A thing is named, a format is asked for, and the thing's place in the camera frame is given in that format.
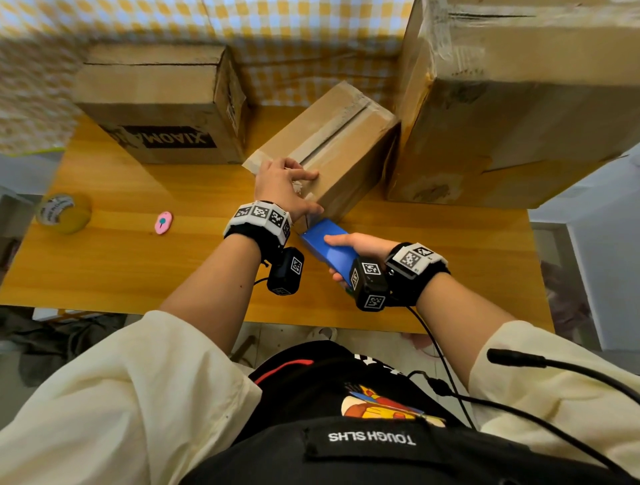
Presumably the cardboard box with white label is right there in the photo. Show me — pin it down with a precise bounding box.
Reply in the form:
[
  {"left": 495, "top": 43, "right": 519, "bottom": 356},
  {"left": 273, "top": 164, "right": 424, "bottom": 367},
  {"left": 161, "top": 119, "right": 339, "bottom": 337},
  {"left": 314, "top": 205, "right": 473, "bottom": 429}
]
[{"left": 385, "top": 0, "right": 640, "bottom": 210}]

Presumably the cream long-sleeved top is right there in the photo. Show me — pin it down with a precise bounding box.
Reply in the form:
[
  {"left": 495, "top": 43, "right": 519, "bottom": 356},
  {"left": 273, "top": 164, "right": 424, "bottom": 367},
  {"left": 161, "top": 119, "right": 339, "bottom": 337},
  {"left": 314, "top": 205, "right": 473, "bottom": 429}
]
[{"left": 0, "top": 310, "right": 640, "bottom": 485}]

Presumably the yellowish tape roll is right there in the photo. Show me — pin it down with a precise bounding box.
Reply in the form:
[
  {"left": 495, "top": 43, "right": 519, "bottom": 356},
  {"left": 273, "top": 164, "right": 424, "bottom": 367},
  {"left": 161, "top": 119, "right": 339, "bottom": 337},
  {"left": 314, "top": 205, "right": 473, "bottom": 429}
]
[{"left": 35, "top": 192, "right": 93, "bottom": 236}]

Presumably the thick black cable plug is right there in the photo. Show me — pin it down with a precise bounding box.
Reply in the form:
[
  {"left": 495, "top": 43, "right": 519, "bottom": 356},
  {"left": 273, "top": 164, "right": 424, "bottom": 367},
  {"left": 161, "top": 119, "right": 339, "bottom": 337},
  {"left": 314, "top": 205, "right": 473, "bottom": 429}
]
[{"left": 486, "top": 348, "right": 640, "bottom": 406}]

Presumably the thin black cable with plug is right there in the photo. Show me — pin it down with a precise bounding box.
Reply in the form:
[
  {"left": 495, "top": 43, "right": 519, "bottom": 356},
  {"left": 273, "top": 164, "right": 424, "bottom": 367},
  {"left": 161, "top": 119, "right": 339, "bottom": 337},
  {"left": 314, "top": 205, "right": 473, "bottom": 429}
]
[{"left": 407, "top": 369, "right": 631, "bottom": 476}]

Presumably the person's left hand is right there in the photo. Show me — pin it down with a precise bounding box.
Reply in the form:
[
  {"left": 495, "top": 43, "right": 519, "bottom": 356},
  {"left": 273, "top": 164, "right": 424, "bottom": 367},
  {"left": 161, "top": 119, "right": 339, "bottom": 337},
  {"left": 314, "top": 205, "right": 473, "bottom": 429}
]
[{"left": 253, "top": 157, "right": 325, "bottom": 223}]

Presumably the brown plush fabric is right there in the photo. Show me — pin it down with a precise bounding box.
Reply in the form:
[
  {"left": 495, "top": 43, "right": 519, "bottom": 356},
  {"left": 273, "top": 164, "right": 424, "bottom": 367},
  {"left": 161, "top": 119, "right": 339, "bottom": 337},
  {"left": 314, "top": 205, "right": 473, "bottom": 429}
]
[{"left": 542, "top": 259, "right": 593, "bottom": 340}]

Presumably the black printed garment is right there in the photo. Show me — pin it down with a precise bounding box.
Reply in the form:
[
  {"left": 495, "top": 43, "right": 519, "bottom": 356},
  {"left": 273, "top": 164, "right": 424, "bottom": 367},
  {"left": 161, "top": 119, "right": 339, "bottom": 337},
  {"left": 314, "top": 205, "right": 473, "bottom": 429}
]
[{"left": 179, "top": 340, "right": 640, "bottom": 485}]

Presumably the small plain cardboard box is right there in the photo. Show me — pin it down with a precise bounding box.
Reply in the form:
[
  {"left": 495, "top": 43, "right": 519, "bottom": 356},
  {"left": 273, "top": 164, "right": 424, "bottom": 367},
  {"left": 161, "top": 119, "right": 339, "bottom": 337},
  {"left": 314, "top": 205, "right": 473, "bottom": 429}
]
[{"left": 242, "top": 81, "right": 401, "bottom": 233}]

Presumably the cardboard box with black print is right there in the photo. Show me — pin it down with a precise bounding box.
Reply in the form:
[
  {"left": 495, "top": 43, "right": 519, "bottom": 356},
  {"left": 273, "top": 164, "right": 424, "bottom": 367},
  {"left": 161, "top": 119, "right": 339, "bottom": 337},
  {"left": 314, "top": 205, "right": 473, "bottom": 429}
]
[{"left": 72, "top": 43, "right": 251, "bottom": 166}]

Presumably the blue tape dispenser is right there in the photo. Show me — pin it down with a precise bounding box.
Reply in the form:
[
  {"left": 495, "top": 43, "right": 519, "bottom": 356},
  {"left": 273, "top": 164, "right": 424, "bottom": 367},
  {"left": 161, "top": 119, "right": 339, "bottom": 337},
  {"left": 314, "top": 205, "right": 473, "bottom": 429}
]
[{"left": 299, "top": 219, "right": 361, "bottom": 288}]

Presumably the white box with yellow tape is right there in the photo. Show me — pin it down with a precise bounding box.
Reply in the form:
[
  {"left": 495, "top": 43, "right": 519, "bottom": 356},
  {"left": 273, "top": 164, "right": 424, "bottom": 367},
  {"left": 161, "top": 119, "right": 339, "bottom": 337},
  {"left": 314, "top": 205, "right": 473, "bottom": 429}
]
[{"left": 31, "top": 307, "right": 103, "bottom": 322}]

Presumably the yellow white checked cloth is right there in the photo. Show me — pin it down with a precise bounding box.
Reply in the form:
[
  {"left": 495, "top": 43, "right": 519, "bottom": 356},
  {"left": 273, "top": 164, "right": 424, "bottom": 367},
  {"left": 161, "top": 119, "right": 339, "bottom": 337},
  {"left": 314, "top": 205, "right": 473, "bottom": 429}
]
[{"left": 0, "top": 0, "right": 416, "bottom": 156}]

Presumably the person's right hand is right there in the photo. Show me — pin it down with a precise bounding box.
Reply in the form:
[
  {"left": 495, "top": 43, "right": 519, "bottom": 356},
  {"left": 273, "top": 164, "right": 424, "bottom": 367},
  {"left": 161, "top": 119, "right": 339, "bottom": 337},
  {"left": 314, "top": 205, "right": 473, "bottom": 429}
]
[{"left": 323, "top": 232, "right": 401, "bottom": 290}]

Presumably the dark grey cloth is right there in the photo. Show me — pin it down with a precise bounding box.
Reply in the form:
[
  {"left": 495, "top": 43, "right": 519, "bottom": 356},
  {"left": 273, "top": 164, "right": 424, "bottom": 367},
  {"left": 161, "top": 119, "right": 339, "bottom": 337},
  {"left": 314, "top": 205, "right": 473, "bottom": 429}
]
[{"left": 0, "top": 305, "right": 126, "bottom": 388}]

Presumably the person's right forearm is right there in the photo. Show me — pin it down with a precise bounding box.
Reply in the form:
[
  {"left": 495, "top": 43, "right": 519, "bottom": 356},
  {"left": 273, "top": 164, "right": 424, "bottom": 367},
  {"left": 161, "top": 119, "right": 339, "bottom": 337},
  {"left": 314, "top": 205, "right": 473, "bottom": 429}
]
[{"left": 415, "top": 272, "right": 516, "bottom": 390}]

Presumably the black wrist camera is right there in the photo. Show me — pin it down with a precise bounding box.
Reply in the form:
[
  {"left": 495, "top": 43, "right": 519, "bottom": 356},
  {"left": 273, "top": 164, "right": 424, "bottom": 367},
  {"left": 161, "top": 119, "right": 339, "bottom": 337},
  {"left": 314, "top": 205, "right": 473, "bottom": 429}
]
[
  {"left": 349, "top": 256, "right": 390, "bottom": 312},
  {"left": 266, "top": 246, "right": 305, "bottom": 296}
]

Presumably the black table leg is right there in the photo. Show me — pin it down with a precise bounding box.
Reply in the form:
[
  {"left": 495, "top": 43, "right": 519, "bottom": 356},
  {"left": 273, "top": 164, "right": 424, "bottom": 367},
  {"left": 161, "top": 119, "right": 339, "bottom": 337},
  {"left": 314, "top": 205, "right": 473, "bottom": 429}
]
[{"left": 232, "top": 334, "right": 257, "bottom": 363}]

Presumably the person's left forearm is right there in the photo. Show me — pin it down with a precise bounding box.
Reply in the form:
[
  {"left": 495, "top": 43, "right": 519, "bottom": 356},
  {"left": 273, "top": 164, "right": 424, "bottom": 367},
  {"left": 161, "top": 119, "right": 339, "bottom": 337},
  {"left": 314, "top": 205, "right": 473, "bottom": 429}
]
[{"left": 159, "top": 233, "right": 263, "bottom": 356}]

